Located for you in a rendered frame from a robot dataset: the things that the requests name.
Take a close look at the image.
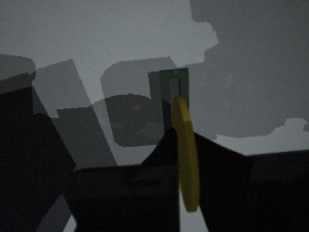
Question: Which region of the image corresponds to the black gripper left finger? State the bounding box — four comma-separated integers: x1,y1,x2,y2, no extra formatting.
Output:
62,128,181,232

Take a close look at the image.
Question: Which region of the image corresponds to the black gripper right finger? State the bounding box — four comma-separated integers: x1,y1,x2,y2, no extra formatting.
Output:
194,132,309,232

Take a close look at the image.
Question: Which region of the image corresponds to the gold coin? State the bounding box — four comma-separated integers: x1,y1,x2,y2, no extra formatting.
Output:
172,96,200,213

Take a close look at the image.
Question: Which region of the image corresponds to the dark green slotted holder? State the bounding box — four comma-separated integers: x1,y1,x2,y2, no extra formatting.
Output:
159,68,189,134

